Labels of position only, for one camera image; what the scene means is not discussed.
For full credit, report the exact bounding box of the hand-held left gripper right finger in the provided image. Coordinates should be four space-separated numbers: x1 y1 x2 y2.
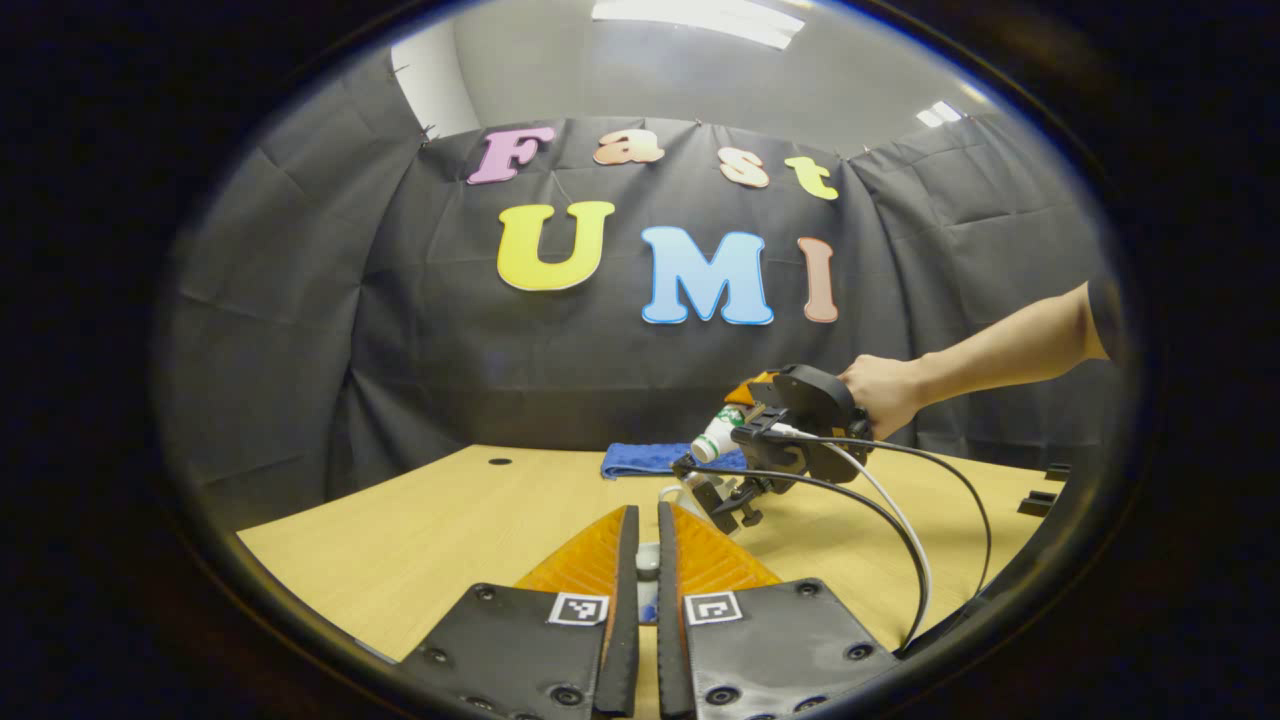
657 502 901 719

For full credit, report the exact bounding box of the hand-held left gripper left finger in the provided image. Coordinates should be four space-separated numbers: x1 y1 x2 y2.
400 505 641 719

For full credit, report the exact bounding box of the white plastic water bottle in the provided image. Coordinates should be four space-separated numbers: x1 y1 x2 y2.
690 405 747 464

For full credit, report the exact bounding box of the white blue teacup lid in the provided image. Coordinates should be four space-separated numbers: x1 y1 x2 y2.
632 540 663 626

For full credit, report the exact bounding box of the blue folded towel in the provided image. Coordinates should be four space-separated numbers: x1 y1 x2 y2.
600 441 749 481

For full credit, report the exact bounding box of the black shirt sleeve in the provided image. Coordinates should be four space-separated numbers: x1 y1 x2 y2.
1085 278 1129 363

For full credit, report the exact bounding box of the white cable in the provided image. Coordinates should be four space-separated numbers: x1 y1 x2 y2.
770 423 934 643

